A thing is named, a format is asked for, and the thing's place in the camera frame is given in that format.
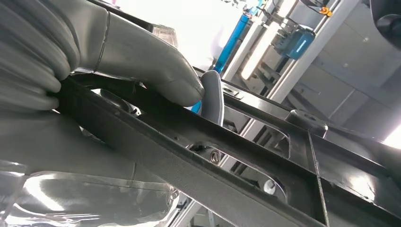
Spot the blue metal post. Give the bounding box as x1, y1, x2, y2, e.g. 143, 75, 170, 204
190, 12, 251, 114

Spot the white tube light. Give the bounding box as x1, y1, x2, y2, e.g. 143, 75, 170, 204
240, 21, 290, 81

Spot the blue electrical box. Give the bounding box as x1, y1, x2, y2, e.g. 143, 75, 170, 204
274, 26, 316, 61

